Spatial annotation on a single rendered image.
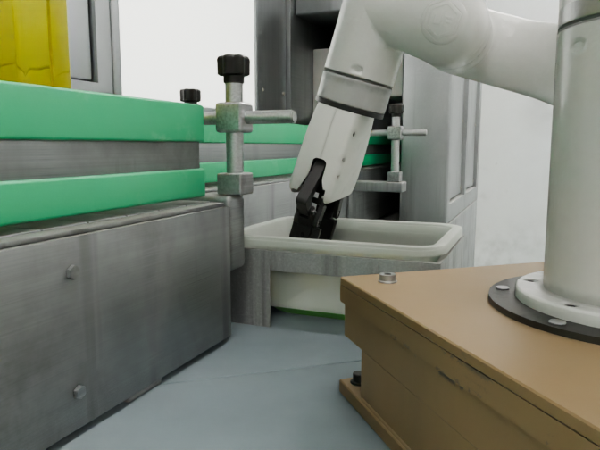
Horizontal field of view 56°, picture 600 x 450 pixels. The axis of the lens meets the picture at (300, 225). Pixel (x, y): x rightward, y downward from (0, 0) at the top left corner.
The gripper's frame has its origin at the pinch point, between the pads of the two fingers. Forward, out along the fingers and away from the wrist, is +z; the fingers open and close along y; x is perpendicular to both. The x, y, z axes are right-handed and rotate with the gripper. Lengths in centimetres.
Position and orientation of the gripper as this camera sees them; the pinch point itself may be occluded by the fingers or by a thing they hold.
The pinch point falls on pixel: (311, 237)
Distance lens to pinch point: 64.6
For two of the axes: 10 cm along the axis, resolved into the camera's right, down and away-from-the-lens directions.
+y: -3.6, 1.7, -9.2
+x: 8.9, 3.4, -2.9
